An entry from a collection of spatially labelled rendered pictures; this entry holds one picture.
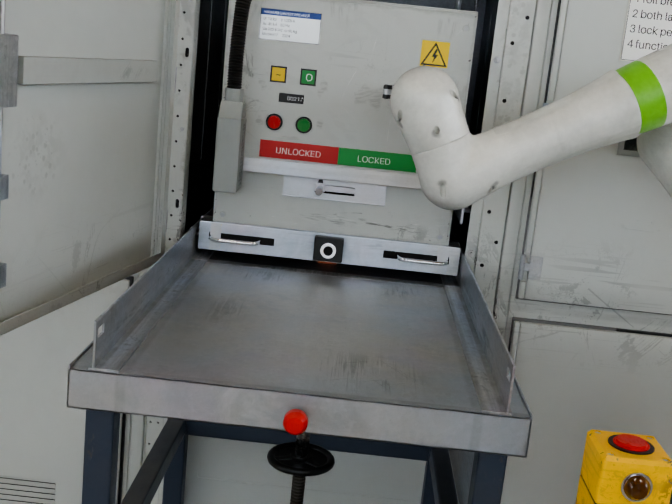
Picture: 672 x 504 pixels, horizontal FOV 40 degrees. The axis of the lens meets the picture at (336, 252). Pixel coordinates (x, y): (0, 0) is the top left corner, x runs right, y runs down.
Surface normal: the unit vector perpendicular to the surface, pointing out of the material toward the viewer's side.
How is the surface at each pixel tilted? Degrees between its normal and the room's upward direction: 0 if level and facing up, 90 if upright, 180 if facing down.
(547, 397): 90
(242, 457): 90
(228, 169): 90
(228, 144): 90
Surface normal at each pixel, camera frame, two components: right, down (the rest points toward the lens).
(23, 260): 0.97, 0.14
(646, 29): -0.04, 0.21
